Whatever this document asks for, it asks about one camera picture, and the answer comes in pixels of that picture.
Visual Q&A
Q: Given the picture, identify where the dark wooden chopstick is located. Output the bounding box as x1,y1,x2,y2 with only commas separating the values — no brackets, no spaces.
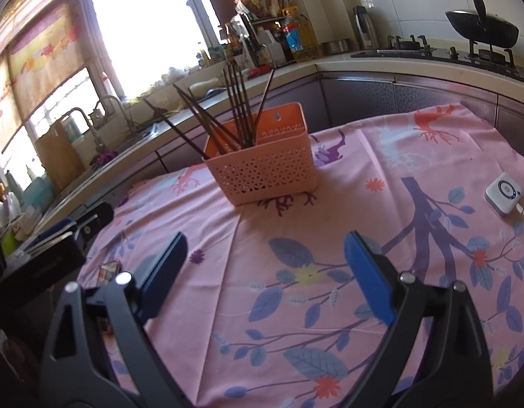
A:
173,84,240,154

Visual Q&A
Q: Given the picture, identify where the reddish brown chopstick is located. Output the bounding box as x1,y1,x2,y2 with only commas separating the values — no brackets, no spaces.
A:
182,92,238,155

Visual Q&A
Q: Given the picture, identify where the dark brown chopstick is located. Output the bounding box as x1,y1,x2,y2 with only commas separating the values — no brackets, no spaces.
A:
230,60,255,148

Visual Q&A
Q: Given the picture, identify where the dark red chopstick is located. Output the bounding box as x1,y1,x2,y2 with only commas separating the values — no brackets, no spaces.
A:
222,67,244,148

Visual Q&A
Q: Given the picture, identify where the chrome kitchen faucet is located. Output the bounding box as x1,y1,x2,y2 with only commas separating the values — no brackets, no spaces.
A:
93,95,138,135

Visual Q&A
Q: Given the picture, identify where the wooden cutting board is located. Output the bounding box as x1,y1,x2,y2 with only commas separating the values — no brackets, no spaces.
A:
34,122,85,192

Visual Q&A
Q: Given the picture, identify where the small white square device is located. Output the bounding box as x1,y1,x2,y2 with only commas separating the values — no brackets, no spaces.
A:
484,172,522,217

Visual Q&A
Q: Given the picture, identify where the pink floral tablecloth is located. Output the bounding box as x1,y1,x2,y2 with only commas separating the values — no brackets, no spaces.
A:
78,105,524,407

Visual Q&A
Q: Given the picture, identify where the pink perforated utensil basket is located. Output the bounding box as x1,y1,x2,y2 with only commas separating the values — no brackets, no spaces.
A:
204,102,317,205

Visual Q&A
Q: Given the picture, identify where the gas stove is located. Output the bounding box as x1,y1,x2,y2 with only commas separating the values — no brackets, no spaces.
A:
351,35,522,74

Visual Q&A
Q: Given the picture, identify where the dark sauce bottle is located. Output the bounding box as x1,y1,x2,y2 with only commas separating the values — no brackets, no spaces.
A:
225,22,243,56

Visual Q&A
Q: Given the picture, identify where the black wok with lid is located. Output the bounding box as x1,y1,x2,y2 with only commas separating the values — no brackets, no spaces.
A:
446,0,519,49

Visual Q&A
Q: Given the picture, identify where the stainless steel kettle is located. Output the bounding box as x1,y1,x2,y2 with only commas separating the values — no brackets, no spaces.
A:
353,5,379,50

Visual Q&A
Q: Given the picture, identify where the small steel pot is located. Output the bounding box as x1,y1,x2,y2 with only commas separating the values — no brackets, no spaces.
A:
321,39,352,56

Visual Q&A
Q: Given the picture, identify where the white plastic jug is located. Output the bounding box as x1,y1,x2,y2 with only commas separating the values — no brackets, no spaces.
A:
257,27,287,67

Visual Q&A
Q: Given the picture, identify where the yellow cooking oil bottle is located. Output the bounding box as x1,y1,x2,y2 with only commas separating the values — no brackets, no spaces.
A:
283,6,320,63

